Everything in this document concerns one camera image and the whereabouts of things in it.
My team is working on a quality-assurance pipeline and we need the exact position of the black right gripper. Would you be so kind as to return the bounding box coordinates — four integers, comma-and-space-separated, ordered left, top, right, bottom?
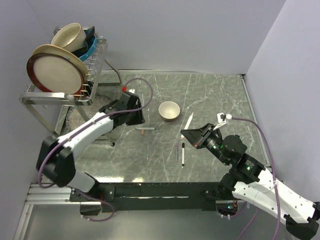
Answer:
180, 122, 229, 165

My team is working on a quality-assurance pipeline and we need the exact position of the white pen pink end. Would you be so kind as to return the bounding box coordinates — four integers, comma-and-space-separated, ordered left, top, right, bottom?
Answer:
180, 112, 194, 140

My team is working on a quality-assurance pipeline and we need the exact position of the white pen black tip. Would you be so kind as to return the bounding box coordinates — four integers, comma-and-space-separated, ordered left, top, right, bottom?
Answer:
181, 142, 186, 168

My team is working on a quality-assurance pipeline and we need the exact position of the white pen purple tip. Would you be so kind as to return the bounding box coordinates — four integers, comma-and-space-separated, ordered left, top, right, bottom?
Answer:
175, 142, 179, 163

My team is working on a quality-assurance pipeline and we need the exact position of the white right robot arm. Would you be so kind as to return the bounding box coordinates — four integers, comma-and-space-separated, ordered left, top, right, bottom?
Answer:
181, 123, 320, 240

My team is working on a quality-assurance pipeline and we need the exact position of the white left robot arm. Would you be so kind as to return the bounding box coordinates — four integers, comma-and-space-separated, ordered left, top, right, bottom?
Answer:
36, 91, 145, 201

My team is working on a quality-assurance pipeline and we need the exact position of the white pen green end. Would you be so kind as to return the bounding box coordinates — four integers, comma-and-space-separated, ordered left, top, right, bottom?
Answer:
136, 127, 155, 131

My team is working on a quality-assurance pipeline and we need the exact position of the small cream bowl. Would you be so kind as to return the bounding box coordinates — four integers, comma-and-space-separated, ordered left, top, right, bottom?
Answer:
158, 101, 181, 122

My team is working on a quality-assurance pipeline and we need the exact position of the speckled grey plate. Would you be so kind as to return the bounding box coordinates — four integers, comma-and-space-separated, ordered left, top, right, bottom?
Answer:
65, 94, 113, 132

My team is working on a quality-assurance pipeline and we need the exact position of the blue dish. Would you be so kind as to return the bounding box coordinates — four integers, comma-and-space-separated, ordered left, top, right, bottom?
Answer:
73, 36, 98, 62

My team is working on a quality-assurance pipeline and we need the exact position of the metal dish rack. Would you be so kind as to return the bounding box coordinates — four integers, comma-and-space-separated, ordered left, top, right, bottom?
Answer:
19, 32, 123, 137

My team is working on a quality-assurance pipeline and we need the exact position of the black dish in rack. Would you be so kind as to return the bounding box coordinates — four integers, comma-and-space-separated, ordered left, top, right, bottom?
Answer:
73, 26, 95, 56

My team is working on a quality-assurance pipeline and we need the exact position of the red rimmed white plate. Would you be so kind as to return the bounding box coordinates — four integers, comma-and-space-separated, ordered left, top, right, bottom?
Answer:
26, 53, 84, 95

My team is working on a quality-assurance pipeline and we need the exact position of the large beige bowl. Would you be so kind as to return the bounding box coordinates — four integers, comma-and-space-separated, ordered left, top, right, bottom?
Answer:
51, 23, 87, 52

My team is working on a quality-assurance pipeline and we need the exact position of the black base bar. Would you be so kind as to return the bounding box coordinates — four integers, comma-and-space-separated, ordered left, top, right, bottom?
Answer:
69, 181, 248, 213

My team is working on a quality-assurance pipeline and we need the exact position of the beige plate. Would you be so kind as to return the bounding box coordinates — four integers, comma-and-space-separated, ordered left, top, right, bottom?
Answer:
32, 44, 88, 82

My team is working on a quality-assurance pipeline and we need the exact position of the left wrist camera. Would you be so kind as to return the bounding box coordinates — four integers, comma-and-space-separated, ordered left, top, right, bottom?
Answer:
122, 86, 136, 96

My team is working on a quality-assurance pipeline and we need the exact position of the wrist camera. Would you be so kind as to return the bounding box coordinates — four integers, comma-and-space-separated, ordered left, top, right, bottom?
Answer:
122, 86, 136, 96
213, 112, 232, 131

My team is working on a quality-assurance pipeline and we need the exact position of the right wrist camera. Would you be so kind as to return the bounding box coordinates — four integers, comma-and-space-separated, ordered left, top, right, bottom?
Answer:
213, 112, 232, 131

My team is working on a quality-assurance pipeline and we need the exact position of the aluminium rail frame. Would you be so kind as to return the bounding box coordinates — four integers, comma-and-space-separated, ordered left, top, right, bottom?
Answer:
17, 72, 276, 240

